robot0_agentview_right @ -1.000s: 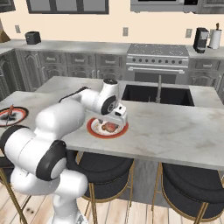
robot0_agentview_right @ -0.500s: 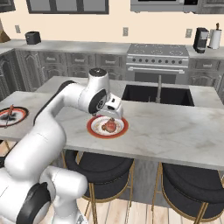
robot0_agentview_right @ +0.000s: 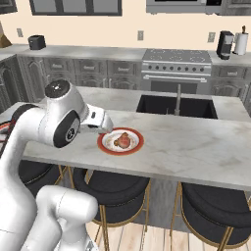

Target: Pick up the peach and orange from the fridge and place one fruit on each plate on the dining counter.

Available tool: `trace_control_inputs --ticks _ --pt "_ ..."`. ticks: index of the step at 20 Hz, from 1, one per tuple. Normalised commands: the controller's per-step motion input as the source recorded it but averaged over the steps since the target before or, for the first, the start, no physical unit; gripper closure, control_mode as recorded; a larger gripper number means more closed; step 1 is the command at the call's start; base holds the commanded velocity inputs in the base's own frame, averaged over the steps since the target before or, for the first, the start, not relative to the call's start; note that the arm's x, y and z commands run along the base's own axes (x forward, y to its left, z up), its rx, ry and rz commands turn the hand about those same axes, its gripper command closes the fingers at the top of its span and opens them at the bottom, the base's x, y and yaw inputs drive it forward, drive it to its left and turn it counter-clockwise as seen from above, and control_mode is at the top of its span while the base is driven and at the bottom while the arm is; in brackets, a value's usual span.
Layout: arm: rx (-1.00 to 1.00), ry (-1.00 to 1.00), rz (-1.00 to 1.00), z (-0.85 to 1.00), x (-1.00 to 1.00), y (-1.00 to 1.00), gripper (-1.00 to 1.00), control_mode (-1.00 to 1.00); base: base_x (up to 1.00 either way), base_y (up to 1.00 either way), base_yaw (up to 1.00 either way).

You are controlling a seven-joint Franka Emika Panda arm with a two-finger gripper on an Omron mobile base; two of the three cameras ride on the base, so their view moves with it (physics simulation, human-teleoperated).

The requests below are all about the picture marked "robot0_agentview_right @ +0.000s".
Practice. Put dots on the black toaster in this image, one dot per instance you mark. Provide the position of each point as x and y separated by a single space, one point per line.
37 42

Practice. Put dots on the red rimmed plate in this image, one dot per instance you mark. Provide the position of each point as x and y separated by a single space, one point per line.
3 125
135 141

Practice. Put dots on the black coffee machine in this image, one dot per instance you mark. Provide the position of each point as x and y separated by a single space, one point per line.
225 44

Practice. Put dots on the brown wedge-shaped object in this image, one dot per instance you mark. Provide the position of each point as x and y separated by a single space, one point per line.
4 40

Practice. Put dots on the black round bar stool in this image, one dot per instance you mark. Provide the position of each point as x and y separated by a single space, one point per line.
32 175
219 212
114 192

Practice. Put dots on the grey wall cupboard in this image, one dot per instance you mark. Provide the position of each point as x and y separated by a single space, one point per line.
7 5
237 6

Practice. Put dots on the black sink basin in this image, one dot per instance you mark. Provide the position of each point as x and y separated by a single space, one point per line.
196 108

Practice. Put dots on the grey glass wall cupboards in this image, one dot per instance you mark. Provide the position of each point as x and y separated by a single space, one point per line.
75 6

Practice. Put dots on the grey wall outlet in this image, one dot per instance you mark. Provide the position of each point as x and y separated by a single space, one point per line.
20 32
140 35
211 37

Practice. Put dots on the grey base cupboard run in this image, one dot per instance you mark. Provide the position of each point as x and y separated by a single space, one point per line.
232 81
81 70

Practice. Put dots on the stainless steel microwave oven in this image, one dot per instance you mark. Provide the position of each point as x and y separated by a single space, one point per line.
176 6

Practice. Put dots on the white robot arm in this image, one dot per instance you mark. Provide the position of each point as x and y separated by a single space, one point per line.
23 137

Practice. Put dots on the white paper towel roll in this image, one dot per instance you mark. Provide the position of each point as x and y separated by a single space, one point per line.
241 42

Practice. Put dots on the stainless steel range oven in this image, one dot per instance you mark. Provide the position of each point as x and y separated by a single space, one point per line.
176 70

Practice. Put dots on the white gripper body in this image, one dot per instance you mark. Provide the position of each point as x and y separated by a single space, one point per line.
107 124

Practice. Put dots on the grey sink tap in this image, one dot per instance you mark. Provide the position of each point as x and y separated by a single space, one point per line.
177 98

